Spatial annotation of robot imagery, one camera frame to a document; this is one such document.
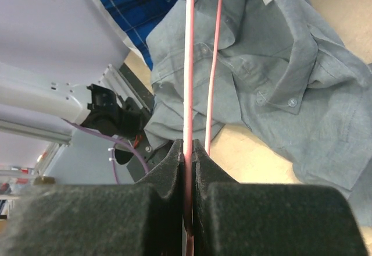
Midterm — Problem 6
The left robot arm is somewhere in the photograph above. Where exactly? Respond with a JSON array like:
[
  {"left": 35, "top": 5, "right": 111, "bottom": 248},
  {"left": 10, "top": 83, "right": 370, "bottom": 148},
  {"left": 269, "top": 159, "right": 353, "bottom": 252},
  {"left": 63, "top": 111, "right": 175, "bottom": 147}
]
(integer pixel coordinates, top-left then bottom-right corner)
[{"left": 1, "top": 63, "right": 146, "bottom": 140}]

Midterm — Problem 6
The grey button shirt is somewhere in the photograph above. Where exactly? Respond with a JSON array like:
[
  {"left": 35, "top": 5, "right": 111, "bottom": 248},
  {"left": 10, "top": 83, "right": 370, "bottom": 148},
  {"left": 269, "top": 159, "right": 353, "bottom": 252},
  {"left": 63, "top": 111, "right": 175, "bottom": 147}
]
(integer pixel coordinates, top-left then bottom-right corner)
[{"left": 144, "top": 0, "right": 372, "bottom": 227}]

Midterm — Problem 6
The blue plaid shirt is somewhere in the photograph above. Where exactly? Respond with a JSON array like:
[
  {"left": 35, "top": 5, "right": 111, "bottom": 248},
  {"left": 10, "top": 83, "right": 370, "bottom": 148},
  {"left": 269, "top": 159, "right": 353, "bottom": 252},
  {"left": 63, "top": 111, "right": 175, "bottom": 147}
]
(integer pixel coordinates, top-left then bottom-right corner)
[{"left": 100, "top": 0, "right": 177, "bottom": 69}]

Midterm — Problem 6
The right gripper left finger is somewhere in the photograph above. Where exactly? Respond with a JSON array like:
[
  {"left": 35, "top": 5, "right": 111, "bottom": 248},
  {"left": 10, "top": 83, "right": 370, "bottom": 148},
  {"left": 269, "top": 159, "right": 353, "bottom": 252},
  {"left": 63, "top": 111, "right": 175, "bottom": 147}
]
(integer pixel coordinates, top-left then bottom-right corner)
[{"left": 1, "top": 140, "right": 183, "bottom": 255}]

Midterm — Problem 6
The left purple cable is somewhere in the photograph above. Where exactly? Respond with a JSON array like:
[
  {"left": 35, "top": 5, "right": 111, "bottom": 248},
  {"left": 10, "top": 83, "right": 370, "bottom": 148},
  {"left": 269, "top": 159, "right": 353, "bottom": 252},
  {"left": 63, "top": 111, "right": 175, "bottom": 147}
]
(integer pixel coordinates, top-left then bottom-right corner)
[{"left": 62, "top": 118, "right": 151, "bottom": 184}]

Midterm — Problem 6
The white shirt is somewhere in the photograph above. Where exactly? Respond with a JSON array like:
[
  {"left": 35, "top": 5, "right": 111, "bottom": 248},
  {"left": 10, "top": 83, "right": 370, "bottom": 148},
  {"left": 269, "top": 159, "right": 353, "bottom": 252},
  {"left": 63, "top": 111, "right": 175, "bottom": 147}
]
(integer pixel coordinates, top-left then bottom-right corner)
[{"left": 91, "top": 0, "right": 153, "bottom": 69}]

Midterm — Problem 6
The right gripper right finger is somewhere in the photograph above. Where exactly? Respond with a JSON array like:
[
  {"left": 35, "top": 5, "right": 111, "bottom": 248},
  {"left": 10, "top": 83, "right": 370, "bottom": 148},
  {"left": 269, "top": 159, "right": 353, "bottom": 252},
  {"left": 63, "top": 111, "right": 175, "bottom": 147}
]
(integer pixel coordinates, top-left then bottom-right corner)
[{"left": 192, "top": 140, "right": 363, "bottom": 255}]

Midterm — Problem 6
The pink wire hanger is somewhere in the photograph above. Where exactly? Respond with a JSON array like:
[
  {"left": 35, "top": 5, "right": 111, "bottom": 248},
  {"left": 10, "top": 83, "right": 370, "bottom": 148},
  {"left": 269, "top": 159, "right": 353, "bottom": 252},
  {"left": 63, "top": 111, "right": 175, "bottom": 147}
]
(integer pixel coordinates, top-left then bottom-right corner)
[{"left": 183, "top": 0, "right": 223, "bottom": 255}]

